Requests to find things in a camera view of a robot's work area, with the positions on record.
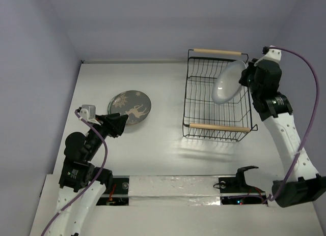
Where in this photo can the white grey bowl plate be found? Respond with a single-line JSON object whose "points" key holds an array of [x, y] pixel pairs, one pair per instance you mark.
{"points": [[227, 85]]}

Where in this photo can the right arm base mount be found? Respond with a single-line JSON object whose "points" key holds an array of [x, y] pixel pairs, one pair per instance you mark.
{"points": [[235, 191]]}

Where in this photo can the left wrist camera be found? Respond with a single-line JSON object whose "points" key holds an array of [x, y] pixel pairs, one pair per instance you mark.
{"points": [[87, 112]]}

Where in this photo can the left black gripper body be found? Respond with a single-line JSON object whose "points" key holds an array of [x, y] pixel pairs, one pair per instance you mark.
{"points": [[105, 127]]}

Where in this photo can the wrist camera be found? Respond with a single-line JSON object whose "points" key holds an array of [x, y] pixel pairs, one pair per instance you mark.
{"points": [[271, 54], [87, 112]]}

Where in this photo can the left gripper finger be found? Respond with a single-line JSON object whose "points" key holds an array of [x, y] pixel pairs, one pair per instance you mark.
{"points": [[118, 130], [121, 120]]}

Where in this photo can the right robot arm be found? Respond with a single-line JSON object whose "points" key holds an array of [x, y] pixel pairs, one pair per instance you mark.
{"points": [[302, 182]]}

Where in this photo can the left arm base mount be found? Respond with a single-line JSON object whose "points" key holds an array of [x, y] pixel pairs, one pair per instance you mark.
{"points": [[117, 195]]}

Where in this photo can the red teal flower plate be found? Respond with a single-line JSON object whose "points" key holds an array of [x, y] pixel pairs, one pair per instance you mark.
{"points": [[133, 122]]}

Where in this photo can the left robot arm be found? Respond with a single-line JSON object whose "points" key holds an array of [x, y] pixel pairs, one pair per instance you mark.
{"points": [[81, 184]]}

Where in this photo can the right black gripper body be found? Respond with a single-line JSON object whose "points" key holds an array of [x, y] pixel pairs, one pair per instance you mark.
{"points": [[249, 75]]}

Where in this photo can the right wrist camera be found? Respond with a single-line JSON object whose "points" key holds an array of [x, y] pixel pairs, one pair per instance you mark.
{"points": [[271, 54]]}

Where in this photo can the black wire dish rack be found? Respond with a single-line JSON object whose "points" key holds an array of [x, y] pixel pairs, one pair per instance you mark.
{"points": [[202, 118]]}

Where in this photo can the dark grey green plate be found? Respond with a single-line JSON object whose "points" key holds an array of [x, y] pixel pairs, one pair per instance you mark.
{"points": [[136, 104]]}

